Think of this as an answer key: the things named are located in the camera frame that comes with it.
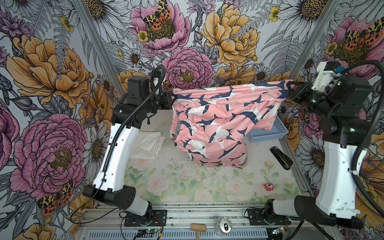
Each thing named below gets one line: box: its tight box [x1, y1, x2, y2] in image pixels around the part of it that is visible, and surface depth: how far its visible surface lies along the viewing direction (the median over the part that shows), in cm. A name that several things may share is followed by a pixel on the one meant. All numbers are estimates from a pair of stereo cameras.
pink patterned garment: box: [170, 80, 288, 168], surface depth 65 cm
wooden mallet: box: [190, 223, 207, 240], surface depth 72 cm
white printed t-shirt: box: [130, 130, 167, 160], surface depth 101 cm
